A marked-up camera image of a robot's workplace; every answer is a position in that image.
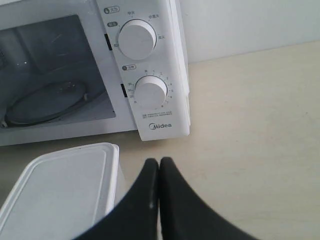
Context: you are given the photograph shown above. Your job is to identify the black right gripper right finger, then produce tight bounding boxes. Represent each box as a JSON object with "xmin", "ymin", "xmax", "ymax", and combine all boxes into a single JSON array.
[{"xmin": 158, "ymin": 157, "xmax": 255, "ymax": 240}]

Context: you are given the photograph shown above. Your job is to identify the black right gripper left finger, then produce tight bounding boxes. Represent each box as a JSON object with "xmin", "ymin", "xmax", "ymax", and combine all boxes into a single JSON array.
[{"xmin": 80, "ymin": 158, "xmax": 159, "ymax": 240}]

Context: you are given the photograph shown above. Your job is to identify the translucent plastic lidded container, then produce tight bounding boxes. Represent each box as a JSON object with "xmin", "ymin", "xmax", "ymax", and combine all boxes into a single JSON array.
[{"xmin": 0, "ymin": 142, "xmax": 119, "ymax": 240}]

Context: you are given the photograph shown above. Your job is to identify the white Midea microwave oven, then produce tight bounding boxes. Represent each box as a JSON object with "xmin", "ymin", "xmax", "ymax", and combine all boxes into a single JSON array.
[{"xmin": 0, "ymin": 0, "xmax": 191, "ymax": 146}]

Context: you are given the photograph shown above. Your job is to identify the white lower timer knob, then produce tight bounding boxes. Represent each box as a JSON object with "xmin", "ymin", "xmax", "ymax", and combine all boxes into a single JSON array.
[{"xmin": 134, "ymin": 75, "xmax": 168, "ymax": 109}]

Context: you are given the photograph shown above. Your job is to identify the glass turntable plate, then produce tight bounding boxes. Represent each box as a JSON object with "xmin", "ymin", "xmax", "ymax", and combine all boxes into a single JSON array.
[{"xmin": 1, "ymin": 80, "xmax": 87, "ymax": 128}]

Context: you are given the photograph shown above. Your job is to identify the white upper power knob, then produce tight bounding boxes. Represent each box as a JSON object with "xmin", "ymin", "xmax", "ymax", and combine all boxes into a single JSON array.
[{"xmin": 117, "ymin": 19, "xmax": 157, "ymax": 60}]

